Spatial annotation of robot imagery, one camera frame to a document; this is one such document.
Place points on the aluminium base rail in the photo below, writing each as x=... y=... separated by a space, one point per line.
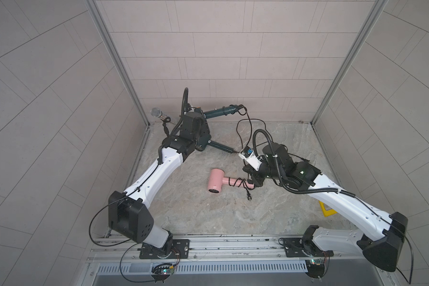
x=201 y=248

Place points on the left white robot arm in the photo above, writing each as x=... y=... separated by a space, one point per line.
x=128 y=212

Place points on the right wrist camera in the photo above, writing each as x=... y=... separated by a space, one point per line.
x=249 y=156

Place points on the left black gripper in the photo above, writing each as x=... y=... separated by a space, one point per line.
x=202 y=127

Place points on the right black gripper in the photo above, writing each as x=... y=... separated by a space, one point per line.
x=254 y=173

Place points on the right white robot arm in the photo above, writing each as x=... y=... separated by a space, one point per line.
x=379 y=236

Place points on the green hair dryer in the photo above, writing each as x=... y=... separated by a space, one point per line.
x=202 y=146
x=223 y=111

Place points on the pink hair dryer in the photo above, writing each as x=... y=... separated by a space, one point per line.
x=217 y=180

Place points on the yellow sticker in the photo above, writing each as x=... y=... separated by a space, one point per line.
x=326 y=210

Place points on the black microphone stand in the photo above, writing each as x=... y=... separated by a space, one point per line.
x=156 y=112

